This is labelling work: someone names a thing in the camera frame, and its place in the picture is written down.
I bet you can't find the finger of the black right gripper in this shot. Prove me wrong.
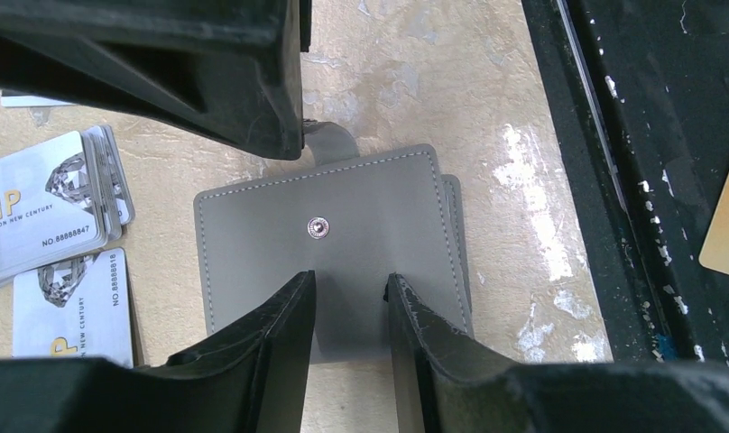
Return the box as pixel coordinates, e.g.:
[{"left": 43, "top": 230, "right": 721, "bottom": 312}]
[{"left": 0, "top": 0, "right": 311, "bottom": 161}]

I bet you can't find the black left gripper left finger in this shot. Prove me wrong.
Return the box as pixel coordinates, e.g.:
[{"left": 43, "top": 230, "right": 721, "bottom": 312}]
[{"left": 0, "top": 271, "right": 316, "bottom": 432}]

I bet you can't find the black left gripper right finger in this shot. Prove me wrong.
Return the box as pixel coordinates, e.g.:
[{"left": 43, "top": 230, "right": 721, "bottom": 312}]
[{"left": 385, "top": 274, "right": 729, "bottom": 432}]

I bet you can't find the grey card holder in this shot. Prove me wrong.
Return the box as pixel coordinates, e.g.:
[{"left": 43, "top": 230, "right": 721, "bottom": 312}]
[{"left": 193, "top": 124, "right": 473, "bottom": 364}]

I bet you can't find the silver white credit card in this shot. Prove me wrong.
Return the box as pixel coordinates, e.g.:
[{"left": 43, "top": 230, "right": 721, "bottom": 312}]
[{"left": 0, "top": 124, "right": 135, "bottom": 287}]

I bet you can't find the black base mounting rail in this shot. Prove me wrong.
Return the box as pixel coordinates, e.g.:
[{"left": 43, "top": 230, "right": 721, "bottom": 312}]
[{"left": 522, "top": 1, "right": 729, "bottom": 367}]

